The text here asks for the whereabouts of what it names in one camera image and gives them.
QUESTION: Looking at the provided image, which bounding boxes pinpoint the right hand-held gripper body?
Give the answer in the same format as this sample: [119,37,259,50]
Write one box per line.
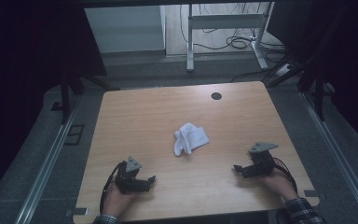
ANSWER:
[244,141,280,179]

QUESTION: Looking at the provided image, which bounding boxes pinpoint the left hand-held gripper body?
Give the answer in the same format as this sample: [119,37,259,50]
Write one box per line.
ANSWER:
[114,156,147,196]

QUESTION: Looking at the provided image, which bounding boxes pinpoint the white sock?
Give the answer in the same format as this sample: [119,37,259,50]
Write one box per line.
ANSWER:
[172,121,211,158]

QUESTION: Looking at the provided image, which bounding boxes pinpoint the person's right hand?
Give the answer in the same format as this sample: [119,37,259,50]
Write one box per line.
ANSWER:
[256,169,298,203]

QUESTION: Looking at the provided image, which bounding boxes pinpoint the black metal stand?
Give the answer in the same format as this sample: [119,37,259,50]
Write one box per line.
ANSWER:
[267,52,337,122]
[59,73,113,125]

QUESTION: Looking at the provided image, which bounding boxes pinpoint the white power strip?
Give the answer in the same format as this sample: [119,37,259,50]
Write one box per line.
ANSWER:
[274,63,294,77]

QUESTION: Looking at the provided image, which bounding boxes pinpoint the dark curtain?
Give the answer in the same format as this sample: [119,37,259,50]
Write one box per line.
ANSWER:
[266,0,358,153]

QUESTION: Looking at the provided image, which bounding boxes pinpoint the pale grey cabinet panel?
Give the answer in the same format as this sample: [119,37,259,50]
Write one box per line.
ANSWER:
[84,5,167,54]

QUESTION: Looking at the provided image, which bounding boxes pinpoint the left hand-held gripper black cable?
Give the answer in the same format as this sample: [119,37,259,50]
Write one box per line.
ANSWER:
[99,161,127,216]

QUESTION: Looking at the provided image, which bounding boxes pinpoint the hand-held gripper black cable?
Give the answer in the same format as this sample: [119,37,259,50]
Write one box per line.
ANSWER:
[272,157,298,194]
[99,161,127,216]

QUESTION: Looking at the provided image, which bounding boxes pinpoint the right hand-held gripper black cable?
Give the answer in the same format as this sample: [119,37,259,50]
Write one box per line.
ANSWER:
[272,157,298,194]

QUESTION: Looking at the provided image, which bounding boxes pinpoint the metal floor rail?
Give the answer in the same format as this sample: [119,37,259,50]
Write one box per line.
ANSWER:
[299,91,358,220]
[13,95,82,224]

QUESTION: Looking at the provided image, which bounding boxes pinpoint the black floor cables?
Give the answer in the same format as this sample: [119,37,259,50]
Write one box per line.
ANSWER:
[179,3,286,63]

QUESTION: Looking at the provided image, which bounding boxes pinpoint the white metal desk frame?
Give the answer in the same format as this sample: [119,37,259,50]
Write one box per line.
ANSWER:
[186,2,275,73]

